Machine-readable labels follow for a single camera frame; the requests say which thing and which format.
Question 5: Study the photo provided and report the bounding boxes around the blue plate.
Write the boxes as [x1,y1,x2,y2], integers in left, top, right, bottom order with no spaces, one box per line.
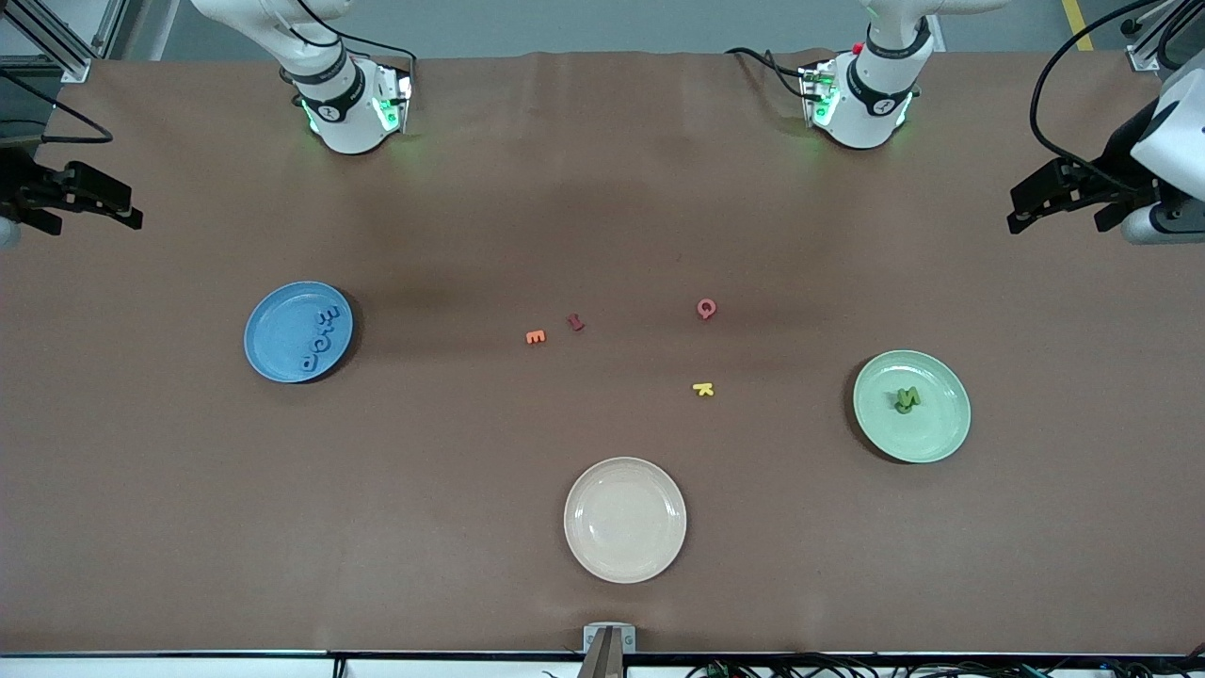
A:
[243,281,355,384]

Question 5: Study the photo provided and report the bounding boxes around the light green plate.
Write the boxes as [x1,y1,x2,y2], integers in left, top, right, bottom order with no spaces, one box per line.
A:
[852,350,972,464]

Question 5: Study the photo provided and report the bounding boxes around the brown table mat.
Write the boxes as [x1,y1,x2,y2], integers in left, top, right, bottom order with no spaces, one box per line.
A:
[0,49,1205,657]

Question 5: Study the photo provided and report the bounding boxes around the beige plate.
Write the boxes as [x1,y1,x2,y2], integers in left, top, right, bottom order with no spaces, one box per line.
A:
[563,457,688,585]

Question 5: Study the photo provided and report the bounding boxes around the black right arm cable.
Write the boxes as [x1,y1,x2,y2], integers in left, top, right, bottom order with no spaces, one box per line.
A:
[0,68,114,147]

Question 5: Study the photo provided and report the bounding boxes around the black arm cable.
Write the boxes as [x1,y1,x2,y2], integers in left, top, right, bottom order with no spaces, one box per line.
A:
[0,68,114,147]
[1030,0,1168,189]

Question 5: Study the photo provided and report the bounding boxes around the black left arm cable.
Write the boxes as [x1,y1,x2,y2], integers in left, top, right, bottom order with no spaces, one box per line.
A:
[1030,0,1168,189]

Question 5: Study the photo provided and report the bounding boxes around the aluminium frame profile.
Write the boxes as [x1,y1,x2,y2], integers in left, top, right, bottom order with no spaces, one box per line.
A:
[0,0,128,84]
[1120,0,1189,73]

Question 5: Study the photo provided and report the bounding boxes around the black base cable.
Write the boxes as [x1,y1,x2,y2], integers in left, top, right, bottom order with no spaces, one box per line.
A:
[725,45,812,103]

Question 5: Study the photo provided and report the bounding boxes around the black cable bundle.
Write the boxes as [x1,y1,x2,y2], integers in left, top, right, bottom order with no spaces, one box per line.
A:
[683,650,1205,678]

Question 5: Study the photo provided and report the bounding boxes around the grey metal bracket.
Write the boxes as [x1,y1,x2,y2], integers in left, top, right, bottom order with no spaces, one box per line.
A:
[583,622,637,654]

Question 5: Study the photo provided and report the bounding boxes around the grey camera stand pole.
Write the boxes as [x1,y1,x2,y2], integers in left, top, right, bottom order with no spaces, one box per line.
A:
[576,627,626,678]

